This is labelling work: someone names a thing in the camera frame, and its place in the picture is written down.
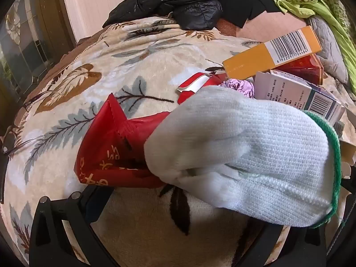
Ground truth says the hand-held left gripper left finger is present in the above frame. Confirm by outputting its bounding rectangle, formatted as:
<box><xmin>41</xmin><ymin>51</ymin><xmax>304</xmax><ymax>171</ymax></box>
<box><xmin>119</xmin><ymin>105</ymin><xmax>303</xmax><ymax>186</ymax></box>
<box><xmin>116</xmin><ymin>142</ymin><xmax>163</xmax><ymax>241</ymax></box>
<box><xmin>30</xmin><ymin>185</ymin><xmax>118</xmax><ymax>267</ymax></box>

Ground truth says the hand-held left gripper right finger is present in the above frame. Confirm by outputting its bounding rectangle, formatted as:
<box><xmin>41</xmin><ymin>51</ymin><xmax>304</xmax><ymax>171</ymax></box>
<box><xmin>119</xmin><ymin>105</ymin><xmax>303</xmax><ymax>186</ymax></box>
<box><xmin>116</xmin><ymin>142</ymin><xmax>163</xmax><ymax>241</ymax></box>
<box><xmin>257</xmin><ymin>220</ymin><xmax>330</xmax><ymax>267</ymax></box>

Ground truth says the red snack wrapper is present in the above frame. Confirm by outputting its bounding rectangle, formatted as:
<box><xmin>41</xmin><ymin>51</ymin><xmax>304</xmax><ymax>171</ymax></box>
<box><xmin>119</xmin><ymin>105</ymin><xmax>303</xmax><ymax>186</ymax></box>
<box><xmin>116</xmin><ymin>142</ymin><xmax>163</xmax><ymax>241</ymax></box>
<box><xmin>74</xmin><ymin>93</ymin><xmax>173</xmax><ymax>188</ymax></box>

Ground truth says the white knit glove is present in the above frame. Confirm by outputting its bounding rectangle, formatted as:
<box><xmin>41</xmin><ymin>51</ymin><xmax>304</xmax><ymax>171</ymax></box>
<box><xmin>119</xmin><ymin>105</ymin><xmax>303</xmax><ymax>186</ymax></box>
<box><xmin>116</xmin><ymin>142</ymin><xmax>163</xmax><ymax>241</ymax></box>
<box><xmin>143</xmin><ymin>86</ymin><xmax>342</xmax><ymax>229</ymax></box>

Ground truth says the white medicine box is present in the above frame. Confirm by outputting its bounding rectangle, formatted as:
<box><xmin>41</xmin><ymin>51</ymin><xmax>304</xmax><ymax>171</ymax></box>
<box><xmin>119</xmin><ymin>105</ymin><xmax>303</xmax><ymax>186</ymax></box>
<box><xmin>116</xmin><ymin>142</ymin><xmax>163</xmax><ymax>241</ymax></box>
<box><xmin>254</xmin><ymin>71</ymin><xmax>346</xmax><ymax>127</ymax></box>

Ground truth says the red and white packet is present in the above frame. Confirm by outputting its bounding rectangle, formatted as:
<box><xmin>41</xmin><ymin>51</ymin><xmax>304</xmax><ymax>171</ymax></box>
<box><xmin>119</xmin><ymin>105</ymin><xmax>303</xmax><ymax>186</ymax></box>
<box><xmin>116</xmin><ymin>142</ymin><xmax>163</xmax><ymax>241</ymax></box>
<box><xmin>176</xmin><ymin>72</ymin><xmax>231</xmax><ymax>105</ymax></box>

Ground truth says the red cardboard box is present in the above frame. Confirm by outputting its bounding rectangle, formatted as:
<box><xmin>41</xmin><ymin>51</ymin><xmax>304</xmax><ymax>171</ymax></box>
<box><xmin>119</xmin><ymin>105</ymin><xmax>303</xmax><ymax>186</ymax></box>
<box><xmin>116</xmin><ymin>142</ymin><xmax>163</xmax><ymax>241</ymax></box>
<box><xmin>271</xmin><ymin>53</ymin><xmax>324</xmax><ymax>86</ymax></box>

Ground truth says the orange cardboard box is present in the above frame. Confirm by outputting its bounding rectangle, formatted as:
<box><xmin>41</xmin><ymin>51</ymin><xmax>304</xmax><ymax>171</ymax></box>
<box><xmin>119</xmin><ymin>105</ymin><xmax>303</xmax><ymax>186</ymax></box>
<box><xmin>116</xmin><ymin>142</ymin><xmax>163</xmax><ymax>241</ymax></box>
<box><xmin>222</xmin><ymin>26</ymin><xmax>323</xmax><ymax>80</ymax></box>

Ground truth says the beige cardboard piece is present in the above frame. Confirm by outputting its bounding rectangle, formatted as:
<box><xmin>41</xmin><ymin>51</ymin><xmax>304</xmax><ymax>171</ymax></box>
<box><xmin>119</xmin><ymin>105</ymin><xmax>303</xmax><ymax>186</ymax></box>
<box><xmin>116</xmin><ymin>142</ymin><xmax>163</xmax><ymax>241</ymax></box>
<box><xmin>338</xmin><ymin>122</ymin><xmax>356</xmax><ymax>180</ymax></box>

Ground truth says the leaf printed blanket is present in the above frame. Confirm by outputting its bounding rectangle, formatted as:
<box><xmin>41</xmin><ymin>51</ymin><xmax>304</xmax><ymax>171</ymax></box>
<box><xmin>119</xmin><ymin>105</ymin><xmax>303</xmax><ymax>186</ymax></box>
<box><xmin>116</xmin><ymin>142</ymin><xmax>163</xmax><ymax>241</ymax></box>
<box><xmin>3</xmin><ymin>17</ymin><xmax>356</xmax><ymax>267</ymax></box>

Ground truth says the wooden glass door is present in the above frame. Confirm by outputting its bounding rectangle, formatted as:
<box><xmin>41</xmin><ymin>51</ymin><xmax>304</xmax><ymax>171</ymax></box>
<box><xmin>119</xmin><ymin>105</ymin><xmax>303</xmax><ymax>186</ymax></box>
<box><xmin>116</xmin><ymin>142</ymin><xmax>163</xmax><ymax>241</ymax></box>
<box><xmin>0</xmin><ymin>0</ymin><xmax>75</xmax><ymax>89</ymax></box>

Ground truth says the grey pillow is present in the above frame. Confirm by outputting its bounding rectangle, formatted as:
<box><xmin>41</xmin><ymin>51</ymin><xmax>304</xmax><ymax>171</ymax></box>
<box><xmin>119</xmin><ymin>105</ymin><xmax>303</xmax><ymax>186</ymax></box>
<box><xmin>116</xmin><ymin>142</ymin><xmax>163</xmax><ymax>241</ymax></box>
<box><xmin>307</xmin><ymin>15</ymin><xmax>349</xmax><ymax>84</ymax></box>

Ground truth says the pink sofa cushion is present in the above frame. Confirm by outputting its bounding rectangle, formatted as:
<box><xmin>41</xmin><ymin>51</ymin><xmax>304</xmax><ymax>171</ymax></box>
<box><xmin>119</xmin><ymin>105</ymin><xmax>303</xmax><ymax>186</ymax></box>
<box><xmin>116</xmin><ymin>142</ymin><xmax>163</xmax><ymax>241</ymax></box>
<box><xmin>217</xmin><ymin>12</ymin><xmax>315</xmax><ymax>43</ymax></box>

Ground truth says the black puffer jacket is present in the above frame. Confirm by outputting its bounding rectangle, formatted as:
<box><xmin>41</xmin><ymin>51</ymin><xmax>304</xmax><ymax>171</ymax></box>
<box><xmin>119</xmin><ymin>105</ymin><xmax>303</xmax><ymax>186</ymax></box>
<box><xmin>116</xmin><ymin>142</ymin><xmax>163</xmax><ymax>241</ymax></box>
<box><xmin>102</xmin><ymin>0</ymin><xmax>231</xmax><ymax>30</ymax></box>

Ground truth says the green quilt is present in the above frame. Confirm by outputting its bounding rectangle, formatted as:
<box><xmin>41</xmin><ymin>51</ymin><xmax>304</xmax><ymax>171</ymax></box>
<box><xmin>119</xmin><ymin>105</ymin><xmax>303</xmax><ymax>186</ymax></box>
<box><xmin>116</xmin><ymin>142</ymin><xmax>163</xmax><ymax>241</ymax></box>
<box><xmin>271</xmin><ymin>0</ymin><xmax>356</xmax><ymax>95</ymax></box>

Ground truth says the grey braided cable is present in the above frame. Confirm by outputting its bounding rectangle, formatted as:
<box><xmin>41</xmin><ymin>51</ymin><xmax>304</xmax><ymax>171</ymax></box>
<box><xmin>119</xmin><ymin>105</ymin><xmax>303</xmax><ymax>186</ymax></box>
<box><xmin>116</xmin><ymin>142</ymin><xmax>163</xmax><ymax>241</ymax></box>
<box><xmin>327</xmin><ymin>211</ymin><xmax>349</xmax><ymax>259</ymax></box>

